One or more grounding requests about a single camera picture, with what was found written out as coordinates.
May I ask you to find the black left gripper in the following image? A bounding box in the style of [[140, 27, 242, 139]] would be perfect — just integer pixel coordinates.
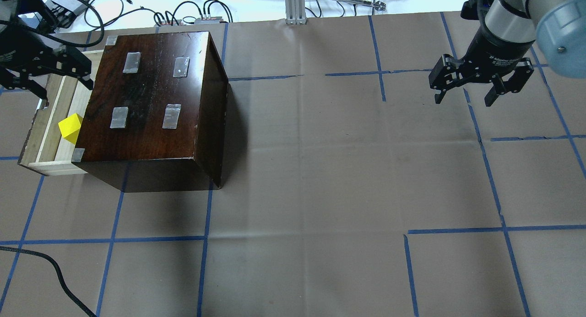
[[0, 26, 94, 100]]

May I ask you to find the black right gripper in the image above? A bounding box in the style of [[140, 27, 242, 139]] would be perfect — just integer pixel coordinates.
[[429, 31, 535, 107]]

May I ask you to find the yellow block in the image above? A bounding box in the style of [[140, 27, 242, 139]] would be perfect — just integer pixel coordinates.
[[57, 113, 83, 145]]

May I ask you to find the light wooden drawer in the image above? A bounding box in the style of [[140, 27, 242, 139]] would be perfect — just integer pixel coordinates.
[[17, 74, 92, 176]]

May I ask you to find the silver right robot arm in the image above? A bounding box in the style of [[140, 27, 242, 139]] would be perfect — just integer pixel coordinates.
[[429, 0, 586, 106]]

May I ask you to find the dark wooden drawer cabinet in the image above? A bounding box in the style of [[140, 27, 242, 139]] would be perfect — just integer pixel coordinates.
[[71, 31, 229, 192]]

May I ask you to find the black braided cable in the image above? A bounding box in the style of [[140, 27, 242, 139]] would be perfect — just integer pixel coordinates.
[[0, 0, 104, 49]]

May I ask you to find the grey box with cables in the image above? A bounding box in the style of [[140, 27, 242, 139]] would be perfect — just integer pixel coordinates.
[[46, 0, 88, 16]]

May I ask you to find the aluminium frame post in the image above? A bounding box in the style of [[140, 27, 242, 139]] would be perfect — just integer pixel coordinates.
[[285, 0, 307, 25]]

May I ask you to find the black cable on table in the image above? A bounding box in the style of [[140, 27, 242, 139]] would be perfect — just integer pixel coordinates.
[[0, 246, 98, 317]]

